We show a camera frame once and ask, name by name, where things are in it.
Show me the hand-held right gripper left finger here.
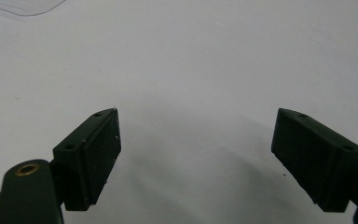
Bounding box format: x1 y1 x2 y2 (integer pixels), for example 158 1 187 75
51 107 122 212

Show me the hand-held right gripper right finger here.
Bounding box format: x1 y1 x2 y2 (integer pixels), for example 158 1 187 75
270 107 358 214

